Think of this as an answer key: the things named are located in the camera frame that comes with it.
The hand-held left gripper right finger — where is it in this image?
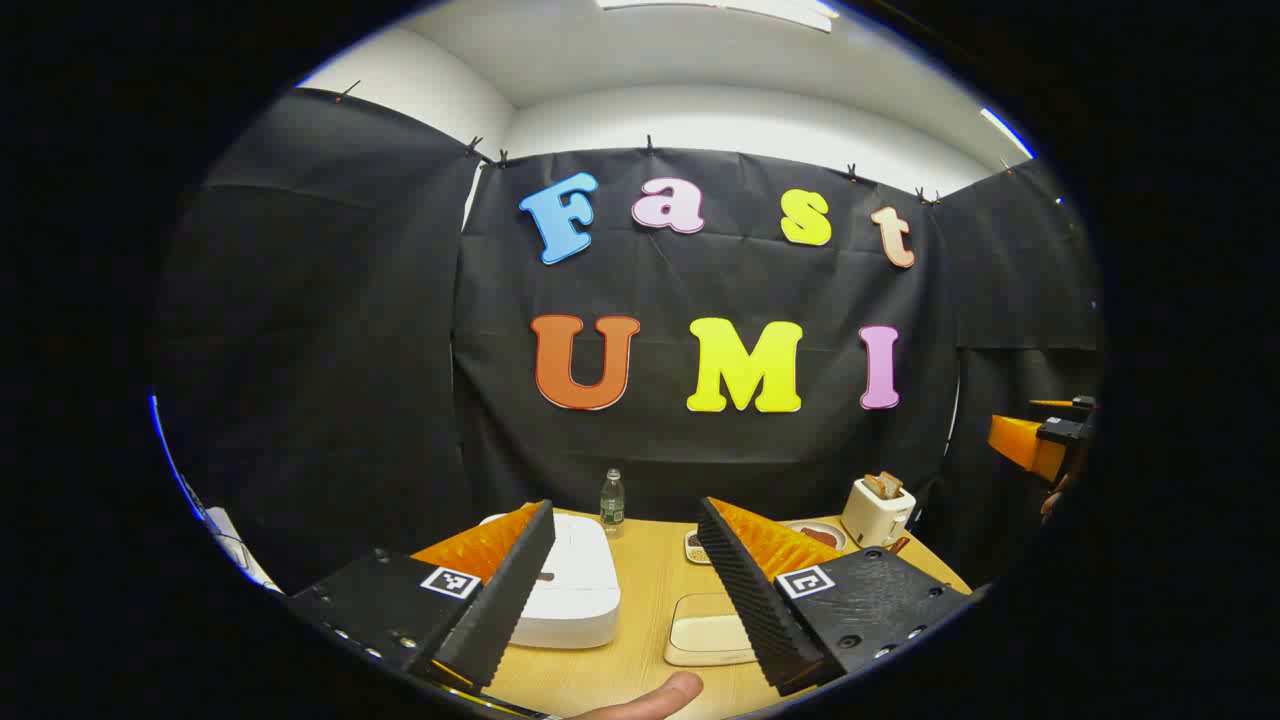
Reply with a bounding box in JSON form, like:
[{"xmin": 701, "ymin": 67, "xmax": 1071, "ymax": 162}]
[{"xmin": 696, "ymin": 496, "xmax": 974, "ymax": 699}]

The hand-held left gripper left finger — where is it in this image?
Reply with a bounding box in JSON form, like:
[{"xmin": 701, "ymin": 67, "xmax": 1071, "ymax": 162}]
[{"xmin": 288, "ymin": 499, "xmax": 557, "ymax": 693}]

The white rice cooker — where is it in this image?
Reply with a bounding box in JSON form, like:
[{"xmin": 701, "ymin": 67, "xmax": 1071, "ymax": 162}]
[{"xmin": 478, "ymin": 512, "xmax": 622, "ymax": 649}]

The clear plastic container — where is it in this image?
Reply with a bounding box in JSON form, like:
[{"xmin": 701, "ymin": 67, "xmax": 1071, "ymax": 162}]
[{"xmin": 664, "ymin": 592, "xmax": 758, "ymax": 668}]

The round white plate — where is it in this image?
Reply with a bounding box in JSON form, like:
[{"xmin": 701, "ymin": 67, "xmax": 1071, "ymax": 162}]
[{"xmin": 783, "ymin": 520, "xmax": 849, "ymax": 553}]

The clear plastic water bottle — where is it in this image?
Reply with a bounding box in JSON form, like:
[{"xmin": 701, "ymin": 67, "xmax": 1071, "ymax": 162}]
[{"xmin": 599, "ymin": 468, "xmax": 627, "ymax": 539}]

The white toaster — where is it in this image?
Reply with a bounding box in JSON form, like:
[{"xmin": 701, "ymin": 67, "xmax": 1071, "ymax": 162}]
[{"xmin": 840, "ymin": 478, "xmax": 917, "ymax": 549}]

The white side table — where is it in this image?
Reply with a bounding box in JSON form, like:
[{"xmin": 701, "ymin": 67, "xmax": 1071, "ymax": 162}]
[{"xmin": 205, "ymin": 505, "xmax": 283, "ymax": 593}]

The black backdrop cloth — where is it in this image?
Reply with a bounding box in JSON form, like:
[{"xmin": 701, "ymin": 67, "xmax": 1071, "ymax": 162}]
[{"xmin": 155, "ymin": 88, "xmax": 1106, "ymax": 596}]

